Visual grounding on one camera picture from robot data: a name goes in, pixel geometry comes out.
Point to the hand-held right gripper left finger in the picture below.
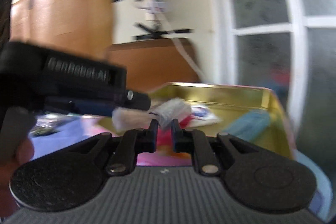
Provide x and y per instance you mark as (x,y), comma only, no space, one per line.
(151,134)

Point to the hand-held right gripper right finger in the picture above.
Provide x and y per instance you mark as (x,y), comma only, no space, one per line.
(175,136)

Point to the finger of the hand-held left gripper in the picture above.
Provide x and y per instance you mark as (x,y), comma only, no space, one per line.
(136,100)
(89,108)

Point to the white fluffy packet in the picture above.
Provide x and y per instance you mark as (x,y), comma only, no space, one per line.
(168,111)

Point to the white packet with red print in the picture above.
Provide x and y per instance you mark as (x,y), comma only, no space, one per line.
(203,115)

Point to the gold tin box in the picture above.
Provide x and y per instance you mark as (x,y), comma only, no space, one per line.
(236,100)

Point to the blue packet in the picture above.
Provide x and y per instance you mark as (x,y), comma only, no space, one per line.
(248,124)

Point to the person's left hand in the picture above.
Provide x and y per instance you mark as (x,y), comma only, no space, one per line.
(23,151)

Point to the pink cloth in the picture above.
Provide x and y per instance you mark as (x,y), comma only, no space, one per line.
(168,157)

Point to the wooden cabinet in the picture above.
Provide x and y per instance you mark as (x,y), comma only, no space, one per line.
(155,64)

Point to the dark patterned packet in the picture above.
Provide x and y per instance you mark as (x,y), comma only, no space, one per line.
(47,127)

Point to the wooden wardrobe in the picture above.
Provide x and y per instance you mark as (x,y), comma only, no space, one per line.
(68,11)

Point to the white framed glass door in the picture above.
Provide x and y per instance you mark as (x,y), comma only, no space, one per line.
(299,29)

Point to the black wall bracket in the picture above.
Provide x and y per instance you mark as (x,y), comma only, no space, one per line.
(155,32)

